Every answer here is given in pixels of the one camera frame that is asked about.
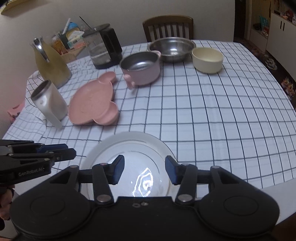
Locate small white plate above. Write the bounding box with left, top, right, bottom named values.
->
left=80, top=132, right=176, bottom=199

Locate pink mouse-shaped plate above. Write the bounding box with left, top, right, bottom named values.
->
left=69, top=71, right=119, bottom=126

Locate pink pot steel inside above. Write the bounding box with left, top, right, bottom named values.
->
left=119, top=51, right=161, bottom=89

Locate cream ceramic bowl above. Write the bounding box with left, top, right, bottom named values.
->
left=191, top=47, right=224, bottom=74

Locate large stainless steel bowl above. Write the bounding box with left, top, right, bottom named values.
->
left=148, top=37, right=196, bottom=63

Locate person's left hand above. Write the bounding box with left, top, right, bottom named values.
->
left=0, top=185, right=15, bottom=230

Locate pink stool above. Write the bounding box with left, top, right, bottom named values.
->
left=7, top=101, right=25, bottom=123

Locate checkered white tablecloth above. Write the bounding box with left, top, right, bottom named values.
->
left=4, top=41, right=295, bottom=188

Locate gold thermos jug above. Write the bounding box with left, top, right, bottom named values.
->
left=31, top=37, right=72, bottom=88

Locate wooden side cabinet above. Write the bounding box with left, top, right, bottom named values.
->
left=60, top=44, right=88, bottom=64

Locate tissue box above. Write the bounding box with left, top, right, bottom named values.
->
left=67, top=31, right=85, bottom=49

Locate glass electric kettle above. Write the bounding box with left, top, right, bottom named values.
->
left=82, top=24, right=122, bottom=69

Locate far wooden chair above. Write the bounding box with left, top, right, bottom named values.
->
left=142, top=15, right=194, bottom=42

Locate white cabinet unit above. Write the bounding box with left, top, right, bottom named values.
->
left=248, top=1, right=295, bottom=78

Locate silver mug with handle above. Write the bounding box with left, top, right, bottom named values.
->
left=31, top=80, right=68, bottom=129

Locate wooden wall shelf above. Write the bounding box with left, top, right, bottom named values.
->
left=1, top=0, right=29, bottom=15

